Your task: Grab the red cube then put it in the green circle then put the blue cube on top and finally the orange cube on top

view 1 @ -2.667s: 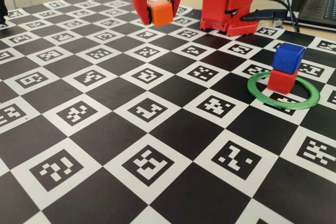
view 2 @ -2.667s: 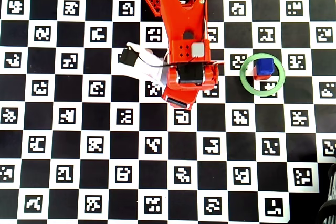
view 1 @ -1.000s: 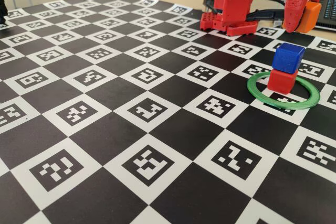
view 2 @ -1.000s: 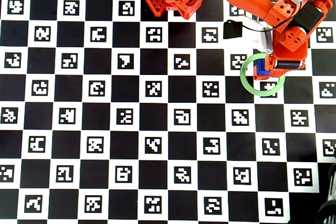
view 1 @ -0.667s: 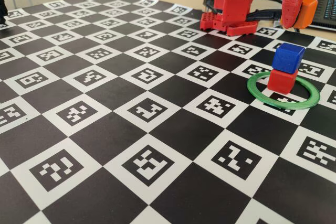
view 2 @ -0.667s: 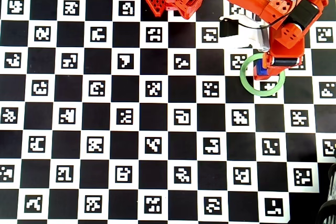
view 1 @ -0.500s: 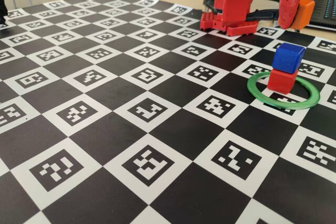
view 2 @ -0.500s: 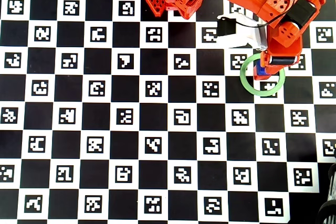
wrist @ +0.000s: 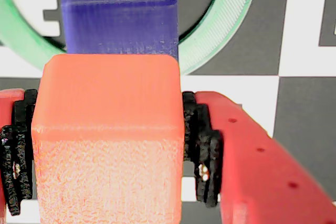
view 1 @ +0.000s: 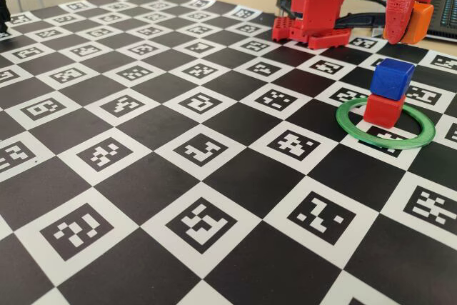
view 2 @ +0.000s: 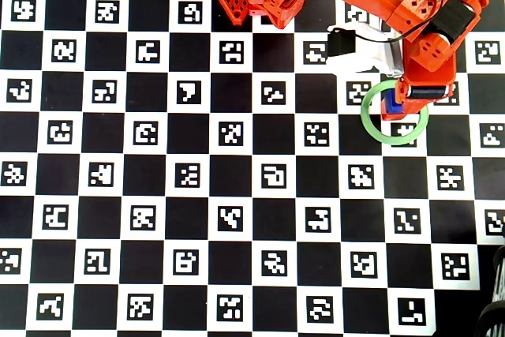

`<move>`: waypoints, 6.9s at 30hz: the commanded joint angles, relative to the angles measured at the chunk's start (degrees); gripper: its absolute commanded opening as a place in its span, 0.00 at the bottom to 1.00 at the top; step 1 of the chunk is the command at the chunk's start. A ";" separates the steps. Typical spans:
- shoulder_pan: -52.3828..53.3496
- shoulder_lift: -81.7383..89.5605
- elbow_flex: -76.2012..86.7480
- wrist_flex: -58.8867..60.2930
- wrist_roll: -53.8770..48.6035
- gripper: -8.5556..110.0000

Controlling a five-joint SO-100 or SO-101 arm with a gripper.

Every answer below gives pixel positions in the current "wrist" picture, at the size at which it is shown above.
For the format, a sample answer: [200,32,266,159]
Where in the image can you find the green plastic ring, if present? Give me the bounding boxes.
[0,0,259,76]

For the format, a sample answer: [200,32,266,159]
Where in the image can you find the black white marker board mat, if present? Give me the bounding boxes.
[0,0,336,224]

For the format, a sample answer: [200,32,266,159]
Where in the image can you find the blue cube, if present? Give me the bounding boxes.
[60,0,180,62]

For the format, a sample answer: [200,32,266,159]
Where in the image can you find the orange cube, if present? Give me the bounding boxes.
[30,53,185,224]

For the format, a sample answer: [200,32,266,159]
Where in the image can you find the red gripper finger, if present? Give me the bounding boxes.
[0,89,39,217]
[182,90,336,224]

